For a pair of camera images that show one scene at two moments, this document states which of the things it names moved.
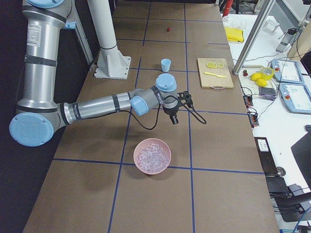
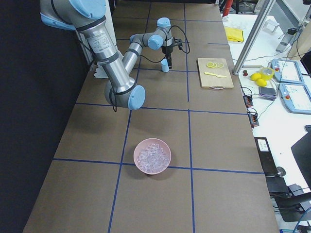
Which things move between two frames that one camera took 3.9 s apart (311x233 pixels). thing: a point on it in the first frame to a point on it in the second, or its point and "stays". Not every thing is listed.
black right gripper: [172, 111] to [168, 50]
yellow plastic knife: [222, 76] stays
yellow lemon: [255, 76] stays
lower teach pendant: [296, 97] stays
